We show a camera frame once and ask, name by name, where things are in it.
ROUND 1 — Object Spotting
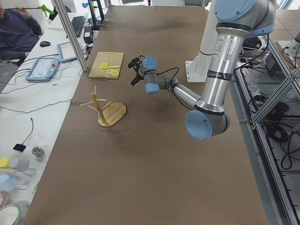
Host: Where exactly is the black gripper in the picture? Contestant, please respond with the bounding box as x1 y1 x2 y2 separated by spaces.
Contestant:
130 68 144 85

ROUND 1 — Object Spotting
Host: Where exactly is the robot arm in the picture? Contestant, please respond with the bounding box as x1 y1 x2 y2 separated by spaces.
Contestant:
128 0 277 139

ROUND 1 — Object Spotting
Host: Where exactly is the wooden cup rack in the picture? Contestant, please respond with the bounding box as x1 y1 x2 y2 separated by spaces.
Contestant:
79 85 127 128

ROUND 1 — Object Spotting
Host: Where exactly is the steel cup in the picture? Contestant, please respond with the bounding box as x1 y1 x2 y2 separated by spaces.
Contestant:
31 146 45 162

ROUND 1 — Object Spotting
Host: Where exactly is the grey cup on rack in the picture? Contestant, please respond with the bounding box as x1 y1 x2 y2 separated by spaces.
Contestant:
8 157 30 171

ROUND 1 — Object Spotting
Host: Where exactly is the yellow cup on rack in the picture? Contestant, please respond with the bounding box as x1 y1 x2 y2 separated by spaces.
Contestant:
0 157 10 168

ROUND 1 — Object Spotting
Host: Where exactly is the yellow plastic knife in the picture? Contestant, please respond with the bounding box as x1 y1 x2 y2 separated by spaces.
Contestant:
99 66 119 69

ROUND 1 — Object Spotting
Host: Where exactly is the bamboo cutting board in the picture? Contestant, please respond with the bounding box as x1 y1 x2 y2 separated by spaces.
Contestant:
89 52 124 79

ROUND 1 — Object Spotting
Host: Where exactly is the black power adapter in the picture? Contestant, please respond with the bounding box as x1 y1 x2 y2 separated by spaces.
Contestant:
83 26 94 44

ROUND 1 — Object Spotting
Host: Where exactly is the teach pendant far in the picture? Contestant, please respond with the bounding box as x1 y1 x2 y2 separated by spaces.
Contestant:
57 42 77 63

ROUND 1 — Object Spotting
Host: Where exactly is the teach pendant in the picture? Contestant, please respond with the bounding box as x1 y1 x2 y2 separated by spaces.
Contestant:
25 57 60 82
57 42 77 63

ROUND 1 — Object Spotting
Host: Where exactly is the black keyboard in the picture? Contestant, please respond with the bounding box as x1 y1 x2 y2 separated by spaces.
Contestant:
71 16 85 37

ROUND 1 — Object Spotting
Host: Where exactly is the teach pendant near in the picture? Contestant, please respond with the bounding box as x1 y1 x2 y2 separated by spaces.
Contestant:
25 57 60 82

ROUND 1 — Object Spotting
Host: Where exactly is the black computer mouse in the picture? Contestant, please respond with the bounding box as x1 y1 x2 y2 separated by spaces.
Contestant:
40 41 51 47

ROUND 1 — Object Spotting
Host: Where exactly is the green grabber tool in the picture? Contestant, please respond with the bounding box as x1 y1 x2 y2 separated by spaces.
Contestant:
0 5 54 18

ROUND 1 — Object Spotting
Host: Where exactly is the person in navy sweater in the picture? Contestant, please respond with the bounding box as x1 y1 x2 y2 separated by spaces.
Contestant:
0 6 42 64

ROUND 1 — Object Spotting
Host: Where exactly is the small black pad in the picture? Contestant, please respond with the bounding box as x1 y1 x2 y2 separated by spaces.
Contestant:
13 143 26 152

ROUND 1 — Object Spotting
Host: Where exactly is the green rimmed bowl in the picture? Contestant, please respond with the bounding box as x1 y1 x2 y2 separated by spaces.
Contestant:
0 205 21 225

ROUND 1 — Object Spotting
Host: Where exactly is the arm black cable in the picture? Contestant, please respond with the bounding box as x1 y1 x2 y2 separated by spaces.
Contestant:
155 67 195 111

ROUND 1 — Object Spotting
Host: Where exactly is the white pedestal column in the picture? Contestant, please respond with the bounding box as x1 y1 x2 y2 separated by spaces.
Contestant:
185 0 218 83

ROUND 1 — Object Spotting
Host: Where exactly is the aluminium frame post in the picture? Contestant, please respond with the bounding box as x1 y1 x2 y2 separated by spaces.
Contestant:
52 0 88 72

